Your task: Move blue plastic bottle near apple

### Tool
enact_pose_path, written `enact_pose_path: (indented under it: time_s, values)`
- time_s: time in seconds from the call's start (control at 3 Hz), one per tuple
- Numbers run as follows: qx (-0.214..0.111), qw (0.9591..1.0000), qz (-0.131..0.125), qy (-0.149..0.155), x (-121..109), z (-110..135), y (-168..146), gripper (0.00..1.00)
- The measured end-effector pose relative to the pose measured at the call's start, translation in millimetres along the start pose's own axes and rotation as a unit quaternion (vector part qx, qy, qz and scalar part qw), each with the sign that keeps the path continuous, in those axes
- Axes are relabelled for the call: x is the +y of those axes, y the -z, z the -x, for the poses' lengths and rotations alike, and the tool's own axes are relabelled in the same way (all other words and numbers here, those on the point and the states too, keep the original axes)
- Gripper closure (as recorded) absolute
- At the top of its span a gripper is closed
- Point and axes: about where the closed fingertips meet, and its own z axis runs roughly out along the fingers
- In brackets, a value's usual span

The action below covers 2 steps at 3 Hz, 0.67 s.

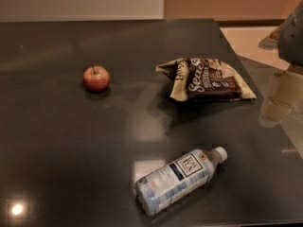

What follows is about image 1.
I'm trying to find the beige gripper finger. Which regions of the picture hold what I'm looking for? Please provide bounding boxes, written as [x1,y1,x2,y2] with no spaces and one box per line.
[258,64,303,128]

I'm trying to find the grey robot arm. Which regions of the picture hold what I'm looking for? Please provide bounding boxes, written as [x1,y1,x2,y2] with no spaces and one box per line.
[258,1,303,128]

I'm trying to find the red apple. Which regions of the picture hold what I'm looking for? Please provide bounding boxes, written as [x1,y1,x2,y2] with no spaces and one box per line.
[83,65,110,93]

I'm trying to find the blue plastic water bottle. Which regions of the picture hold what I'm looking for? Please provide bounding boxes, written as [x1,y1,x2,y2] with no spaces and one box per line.
[134,147,227,216]

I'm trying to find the brown chip bag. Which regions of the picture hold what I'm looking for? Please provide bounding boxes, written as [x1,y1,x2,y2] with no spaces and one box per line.
[155,58,257,102]

